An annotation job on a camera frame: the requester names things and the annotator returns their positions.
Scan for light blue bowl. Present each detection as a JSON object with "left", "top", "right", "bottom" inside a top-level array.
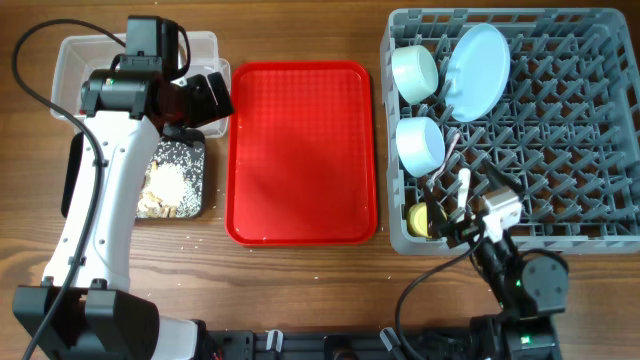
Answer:
[{"left": 396, "top": 117, "right": 446, "bottom": 177}]

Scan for clear plastic bin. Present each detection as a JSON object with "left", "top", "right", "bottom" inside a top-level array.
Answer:
[{"left": 51, "top": 31, "right": 231, "bottom": 121}]

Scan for grey dishwasher rack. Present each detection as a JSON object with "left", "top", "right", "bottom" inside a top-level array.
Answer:
[{"left": 380, "top": 8, "right": 639, "bottom": 256}]

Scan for light blue plate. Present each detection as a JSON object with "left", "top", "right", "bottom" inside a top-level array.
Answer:
[{"left": 445, "top": 23, "right": 511, "bottom": 123}]

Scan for black tray bin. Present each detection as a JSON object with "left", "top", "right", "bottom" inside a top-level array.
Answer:
[{"left": 60, "top": 128, "right": 208, "bottom": 221}]

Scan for white plastic fork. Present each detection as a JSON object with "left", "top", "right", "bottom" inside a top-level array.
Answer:
[{"left": 427, "top": 130, "right": 461, "bottom": 191}]

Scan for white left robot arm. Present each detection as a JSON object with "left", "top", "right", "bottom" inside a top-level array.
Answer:
[{"left": 13, "top": 15, "right": 233, "bottom": 359}]

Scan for white plastic spoon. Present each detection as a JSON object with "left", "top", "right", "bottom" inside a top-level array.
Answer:
[{"left": 452, "top": 168, "right": 471, "bottom": 223}]

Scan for yellow plastic cup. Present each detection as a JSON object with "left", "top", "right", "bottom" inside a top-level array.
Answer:
[{"left": 406, "top": 202, "right": 432, "bottom": 239}]

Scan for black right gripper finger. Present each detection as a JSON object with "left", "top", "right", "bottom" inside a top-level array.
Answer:
[
  {"left": 482, "top": 159, "right": 524, "bottom": 196},
  {"left": 424, "top": 185, "right": 448, "bottom": 238}
]

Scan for green bowl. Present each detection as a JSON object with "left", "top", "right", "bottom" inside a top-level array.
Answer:
[{"left": 391, "top": 45, "right": 439, "bottom": 105}]

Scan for red plastic tray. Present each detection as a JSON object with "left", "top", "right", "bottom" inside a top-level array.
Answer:
[{"left": 225, "top": 60, "right": 378, "bottom": 247}]

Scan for rice and food scraps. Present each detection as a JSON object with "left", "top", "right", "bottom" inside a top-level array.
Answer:
[{"left": 135, "top": 141, "right": 205, "bottom": 219}]

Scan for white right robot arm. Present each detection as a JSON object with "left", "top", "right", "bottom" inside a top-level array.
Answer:
[{"left": 380, "top": 161, "right": 569, "bottom": 359}]

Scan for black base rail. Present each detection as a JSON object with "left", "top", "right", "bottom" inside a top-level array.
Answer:
[{"left": 114, "top": 327, "right": 556, "bottom": 360}]

